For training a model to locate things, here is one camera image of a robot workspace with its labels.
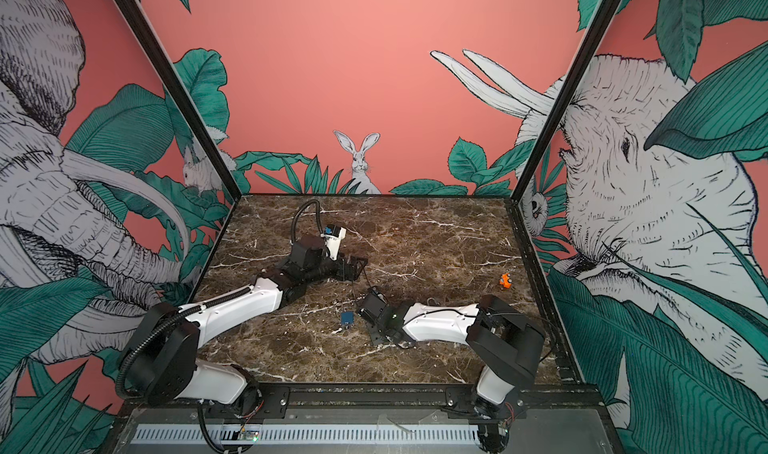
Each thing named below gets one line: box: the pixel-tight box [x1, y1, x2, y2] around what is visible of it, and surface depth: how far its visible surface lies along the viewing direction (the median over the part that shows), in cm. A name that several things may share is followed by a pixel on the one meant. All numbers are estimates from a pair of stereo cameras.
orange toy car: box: [499, 273, 512, 289], surface depth 97 cm
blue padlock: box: [340, 311, 355, 325], surface depth 91 cm
